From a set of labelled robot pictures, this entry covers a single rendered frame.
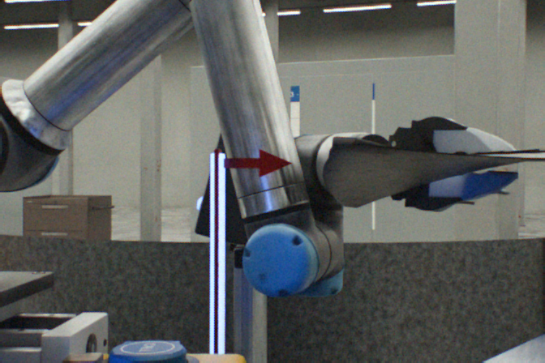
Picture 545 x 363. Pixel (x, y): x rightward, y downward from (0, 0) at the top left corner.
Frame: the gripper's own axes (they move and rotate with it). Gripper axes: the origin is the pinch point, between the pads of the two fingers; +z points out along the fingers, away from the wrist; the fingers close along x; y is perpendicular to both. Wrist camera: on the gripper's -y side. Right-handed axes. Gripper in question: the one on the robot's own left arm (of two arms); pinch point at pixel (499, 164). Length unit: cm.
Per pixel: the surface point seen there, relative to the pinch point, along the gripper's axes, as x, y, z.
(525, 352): 15.6, -1.6, 5.2
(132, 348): 13.9, -39.3, 9.3
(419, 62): -125, 405, -419
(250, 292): 18, 9, -51
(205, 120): -70, 298, -567
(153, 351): 13.9, -38.8, 10.7
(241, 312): 21, 8, -52
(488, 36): -106, 306, -267
